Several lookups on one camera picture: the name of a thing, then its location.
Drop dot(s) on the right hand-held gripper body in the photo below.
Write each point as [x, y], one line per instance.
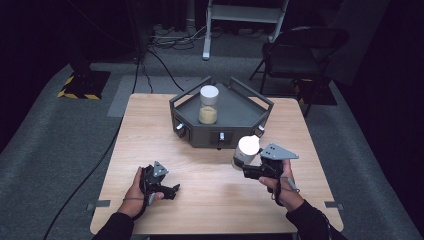
[275, 163]

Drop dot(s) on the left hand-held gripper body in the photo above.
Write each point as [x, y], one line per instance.
[154, 181]

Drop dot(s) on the white bottle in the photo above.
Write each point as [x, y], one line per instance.
[246, 151]

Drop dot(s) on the dark grey corner rack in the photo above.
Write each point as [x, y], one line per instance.
[233, 116]

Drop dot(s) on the grey-lidded jar of yellow grains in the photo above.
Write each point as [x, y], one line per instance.
[208, 105]

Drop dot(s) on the person's left hand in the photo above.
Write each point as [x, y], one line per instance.
[133, 198]

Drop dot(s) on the person's right hand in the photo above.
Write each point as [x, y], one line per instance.
[286, 193]

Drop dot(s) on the grey tape strip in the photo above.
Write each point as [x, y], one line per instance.
[334, 205]
[99, 205]

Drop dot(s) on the black base with hazard tape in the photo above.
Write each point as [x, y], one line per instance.
[85, 85]
[315, 91]

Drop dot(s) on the black folding chair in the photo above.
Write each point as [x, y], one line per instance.
[296, 56]

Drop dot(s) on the white metal stand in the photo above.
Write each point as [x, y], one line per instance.
[240, 20]

